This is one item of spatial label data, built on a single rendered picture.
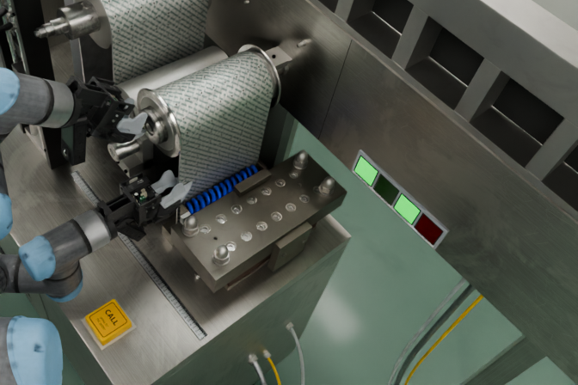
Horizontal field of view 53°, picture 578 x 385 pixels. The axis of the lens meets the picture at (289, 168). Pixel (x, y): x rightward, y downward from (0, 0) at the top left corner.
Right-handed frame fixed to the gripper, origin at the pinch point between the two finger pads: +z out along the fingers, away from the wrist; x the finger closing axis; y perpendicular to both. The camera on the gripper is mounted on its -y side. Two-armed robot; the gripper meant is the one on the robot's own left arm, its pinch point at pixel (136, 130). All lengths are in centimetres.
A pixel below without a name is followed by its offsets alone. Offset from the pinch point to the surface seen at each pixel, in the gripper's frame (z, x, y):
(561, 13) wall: 256, 8, 115
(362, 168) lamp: 31.4, -30.8, 19.2
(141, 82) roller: 6.5, 10.7, 5.0
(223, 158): 20.6, -8.1, 1.5
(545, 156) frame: 12, -58, 44
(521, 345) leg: 62, -80, 8
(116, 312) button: 7.3, -17.4, -34.8
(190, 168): 11.8, -8.1, -2.0
